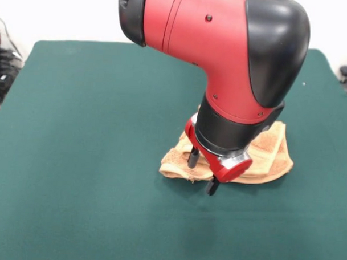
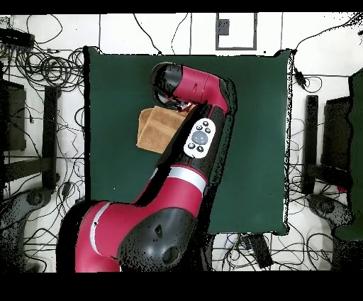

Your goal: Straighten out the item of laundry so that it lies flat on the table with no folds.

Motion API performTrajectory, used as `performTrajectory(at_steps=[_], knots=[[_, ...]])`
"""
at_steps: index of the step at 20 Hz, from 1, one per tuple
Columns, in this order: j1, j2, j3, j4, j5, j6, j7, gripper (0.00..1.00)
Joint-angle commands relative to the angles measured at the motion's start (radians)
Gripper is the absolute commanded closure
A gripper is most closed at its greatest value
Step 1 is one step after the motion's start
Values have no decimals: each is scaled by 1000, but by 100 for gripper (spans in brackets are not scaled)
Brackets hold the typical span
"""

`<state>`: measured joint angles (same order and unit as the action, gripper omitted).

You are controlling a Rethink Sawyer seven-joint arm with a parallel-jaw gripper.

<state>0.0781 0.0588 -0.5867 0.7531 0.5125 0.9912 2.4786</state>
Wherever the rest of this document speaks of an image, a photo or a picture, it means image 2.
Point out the tan terry towel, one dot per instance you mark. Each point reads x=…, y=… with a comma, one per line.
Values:
x=156, y=130

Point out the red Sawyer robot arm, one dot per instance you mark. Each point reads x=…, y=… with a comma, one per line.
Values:
x=198, y=82

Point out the dark green table cloth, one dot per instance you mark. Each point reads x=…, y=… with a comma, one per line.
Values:
x=255, y=142

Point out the small grey box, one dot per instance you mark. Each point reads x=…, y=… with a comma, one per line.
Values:
x=223, y=27

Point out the black power adapter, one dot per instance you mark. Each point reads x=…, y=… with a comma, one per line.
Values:
x=300, y=78

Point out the black metal stand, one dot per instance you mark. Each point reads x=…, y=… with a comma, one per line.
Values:
x=310, y=127
x=49, y=127

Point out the dark boxy object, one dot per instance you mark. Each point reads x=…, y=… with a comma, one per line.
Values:
x=336, y=136
x=14, y=119

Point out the grey chair base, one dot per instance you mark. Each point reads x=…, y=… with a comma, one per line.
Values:
x=329, y=207
x=34, y=198

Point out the black power strip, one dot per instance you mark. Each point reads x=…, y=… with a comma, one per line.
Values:
x=17, y=38

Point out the grey rectangular floor frame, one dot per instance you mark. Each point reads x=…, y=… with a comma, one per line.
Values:
x=235, y=48

